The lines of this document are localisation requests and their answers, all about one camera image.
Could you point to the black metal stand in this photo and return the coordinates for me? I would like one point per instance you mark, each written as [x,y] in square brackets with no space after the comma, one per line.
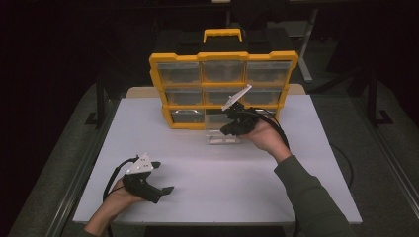
[100,98]
[372,98]

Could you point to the person's right hand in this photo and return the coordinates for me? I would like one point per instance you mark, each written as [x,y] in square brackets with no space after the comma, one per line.
[267,136]

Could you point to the clear plastic screw drawer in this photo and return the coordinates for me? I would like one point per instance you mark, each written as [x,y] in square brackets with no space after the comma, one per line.
[214,126]

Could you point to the aluminium floor rail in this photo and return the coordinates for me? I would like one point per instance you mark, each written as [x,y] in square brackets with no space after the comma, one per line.
[71,197]
[392,161]

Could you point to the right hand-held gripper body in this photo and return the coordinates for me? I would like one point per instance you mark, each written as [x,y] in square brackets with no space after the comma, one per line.
[243,120]

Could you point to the set of clear cabinet drawers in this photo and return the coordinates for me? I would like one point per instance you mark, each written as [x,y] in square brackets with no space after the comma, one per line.
[179,73]

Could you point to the yellow black organizer cabinet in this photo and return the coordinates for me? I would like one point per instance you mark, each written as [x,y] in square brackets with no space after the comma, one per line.
[224,56]

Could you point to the person's left hand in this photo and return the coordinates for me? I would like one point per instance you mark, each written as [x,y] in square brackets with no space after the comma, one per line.
[119,199]

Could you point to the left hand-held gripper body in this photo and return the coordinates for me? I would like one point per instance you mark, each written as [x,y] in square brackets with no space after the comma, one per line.
[140,184]

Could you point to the grey metal table leg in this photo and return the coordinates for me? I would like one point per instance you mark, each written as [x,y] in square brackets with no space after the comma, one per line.
[306,56]

